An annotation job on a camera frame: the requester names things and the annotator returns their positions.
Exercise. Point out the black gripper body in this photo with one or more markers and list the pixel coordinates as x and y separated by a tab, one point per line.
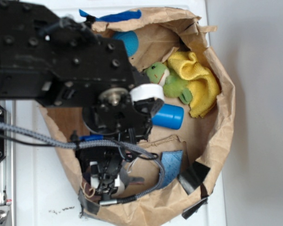
116	125

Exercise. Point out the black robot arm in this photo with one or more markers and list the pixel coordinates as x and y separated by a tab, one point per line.
61	63

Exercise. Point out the blue plastic bottle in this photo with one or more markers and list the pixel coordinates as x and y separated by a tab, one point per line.
169	116

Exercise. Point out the green plush frog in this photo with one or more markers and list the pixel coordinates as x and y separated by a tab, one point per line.
173	85

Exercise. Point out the blue sponge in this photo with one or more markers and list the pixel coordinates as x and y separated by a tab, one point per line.
172	164

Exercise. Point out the blue ball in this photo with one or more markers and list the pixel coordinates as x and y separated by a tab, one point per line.
130	40

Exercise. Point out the brown paper bag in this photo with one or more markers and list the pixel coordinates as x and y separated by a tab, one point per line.
205	142

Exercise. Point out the yellow cloth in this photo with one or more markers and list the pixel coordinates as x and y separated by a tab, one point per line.
200	80

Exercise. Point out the blue tape strip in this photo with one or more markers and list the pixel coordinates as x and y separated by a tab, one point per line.
123	16

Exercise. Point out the aluminium rail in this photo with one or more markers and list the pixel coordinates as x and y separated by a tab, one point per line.
7	187

